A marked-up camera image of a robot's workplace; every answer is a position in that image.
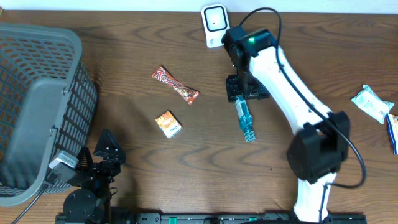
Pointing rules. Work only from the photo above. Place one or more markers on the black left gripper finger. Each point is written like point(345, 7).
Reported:
point(85, 162)
point(108, 148)

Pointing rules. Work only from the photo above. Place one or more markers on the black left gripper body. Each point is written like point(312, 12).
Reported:
point(101, 175)

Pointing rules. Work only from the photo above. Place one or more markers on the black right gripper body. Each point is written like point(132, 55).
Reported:
point(245, 84)

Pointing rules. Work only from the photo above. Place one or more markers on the teal mouthwash bottle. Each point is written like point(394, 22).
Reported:
point(245, 119)

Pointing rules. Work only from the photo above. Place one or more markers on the red brown snack bag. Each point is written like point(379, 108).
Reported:
point(187, 93)

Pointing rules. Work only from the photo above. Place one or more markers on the orange snack packet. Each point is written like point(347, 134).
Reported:
point(169, 125)

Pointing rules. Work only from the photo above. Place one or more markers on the pale green wet wipes pack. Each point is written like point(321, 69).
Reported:
point(371, 104)

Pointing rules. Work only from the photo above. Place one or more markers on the yellow snack bag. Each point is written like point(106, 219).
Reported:
point(392, 127)

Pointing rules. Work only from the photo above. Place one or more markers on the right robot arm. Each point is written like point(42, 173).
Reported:
point(318, 147)

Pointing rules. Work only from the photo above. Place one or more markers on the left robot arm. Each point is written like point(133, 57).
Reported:
point(93, 196)

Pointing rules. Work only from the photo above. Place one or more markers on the white barcode scanner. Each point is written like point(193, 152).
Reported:
point(215, 22)

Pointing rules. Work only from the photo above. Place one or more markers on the grey plastic shopping basket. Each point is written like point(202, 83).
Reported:
point(47, 105)

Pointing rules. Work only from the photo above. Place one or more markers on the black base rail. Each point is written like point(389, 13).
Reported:
point(233, 218)

